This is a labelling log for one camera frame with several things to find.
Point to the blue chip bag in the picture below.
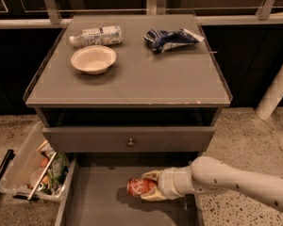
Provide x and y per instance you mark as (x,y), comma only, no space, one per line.
(160,41)

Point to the closed top drawer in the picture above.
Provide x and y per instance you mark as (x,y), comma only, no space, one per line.
(113,139)

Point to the grey drawer cabinet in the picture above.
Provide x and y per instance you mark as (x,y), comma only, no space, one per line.
(182,87)

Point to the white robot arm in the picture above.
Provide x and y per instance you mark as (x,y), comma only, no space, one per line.
(207,175)

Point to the metal window railing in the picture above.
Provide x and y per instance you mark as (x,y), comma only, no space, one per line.
(18,14)

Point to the black bar on floor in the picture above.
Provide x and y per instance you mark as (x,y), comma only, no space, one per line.
(4,164)

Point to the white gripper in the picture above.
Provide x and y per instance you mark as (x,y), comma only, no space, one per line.
(167,183)

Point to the red coke can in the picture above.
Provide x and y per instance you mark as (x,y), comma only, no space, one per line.
(139,186)

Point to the open middle drawer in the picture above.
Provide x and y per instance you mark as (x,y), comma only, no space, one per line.
(95,195)

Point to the clear plastic storage bin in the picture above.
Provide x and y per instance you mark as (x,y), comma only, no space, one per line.
(27,166)

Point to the white plastic bottle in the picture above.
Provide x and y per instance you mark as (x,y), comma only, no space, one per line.
(105,35)

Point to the round metal drawer knob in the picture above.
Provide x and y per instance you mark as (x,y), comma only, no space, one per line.
(130,143)

